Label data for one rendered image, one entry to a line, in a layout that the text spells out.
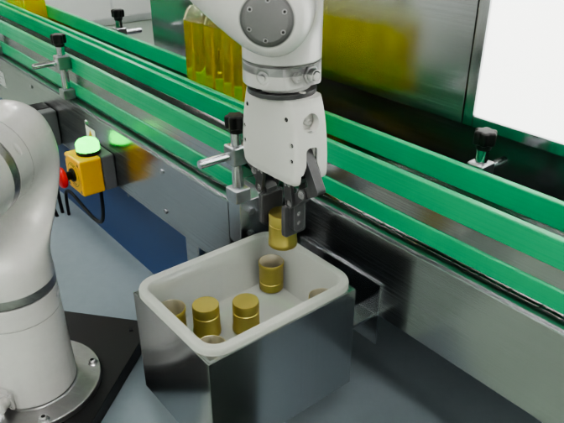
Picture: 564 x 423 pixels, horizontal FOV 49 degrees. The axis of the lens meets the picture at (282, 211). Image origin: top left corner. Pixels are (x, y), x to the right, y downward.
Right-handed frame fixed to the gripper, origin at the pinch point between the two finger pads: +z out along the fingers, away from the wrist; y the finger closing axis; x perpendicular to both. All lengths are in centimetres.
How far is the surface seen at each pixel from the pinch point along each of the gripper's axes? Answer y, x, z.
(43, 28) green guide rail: 107, -12, -2
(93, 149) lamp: 54, 1, 9
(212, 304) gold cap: 3.6, 8.2, 11.8
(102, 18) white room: 606, -249, 102
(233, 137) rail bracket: 12.8, -2.3, -5.0
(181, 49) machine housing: 77, -33, 1
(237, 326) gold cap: 1.3, 6.3, 14.8
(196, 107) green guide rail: 37.1, -11.9, -0.6
